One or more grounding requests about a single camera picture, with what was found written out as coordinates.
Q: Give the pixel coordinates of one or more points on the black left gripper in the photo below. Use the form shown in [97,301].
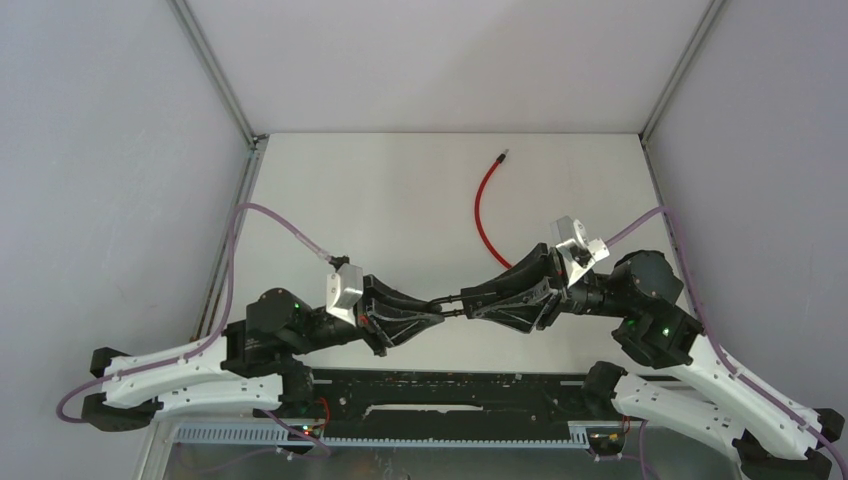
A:
[386,329]

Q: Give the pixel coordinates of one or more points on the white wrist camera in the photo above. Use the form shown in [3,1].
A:
[579,253]
[344,289]

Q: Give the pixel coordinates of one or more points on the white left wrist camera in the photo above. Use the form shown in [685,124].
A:
[344,289]

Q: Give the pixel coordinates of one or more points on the aluminium frame rail right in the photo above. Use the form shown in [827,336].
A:
[690,152]

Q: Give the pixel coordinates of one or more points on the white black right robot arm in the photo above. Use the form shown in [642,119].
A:
[767,435]

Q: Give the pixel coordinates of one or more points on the black padlock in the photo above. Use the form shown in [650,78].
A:
[457,305]

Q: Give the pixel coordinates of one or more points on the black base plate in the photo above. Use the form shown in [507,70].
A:
[395,406]

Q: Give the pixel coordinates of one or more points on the aluminium frame rail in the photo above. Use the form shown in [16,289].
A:
[214,144]
[690,152]

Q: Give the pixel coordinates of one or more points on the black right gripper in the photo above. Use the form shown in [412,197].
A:
[541,309]

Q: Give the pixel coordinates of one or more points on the red cable lock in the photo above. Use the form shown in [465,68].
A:
[477,210]

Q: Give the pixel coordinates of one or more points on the aluminium frame rail left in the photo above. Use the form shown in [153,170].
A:
[214,144]

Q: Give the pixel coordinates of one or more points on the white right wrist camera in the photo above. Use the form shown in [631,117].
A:
[579,253]

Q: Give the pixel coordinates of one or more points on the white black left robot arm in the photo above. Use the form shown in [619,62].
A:
[253,364]

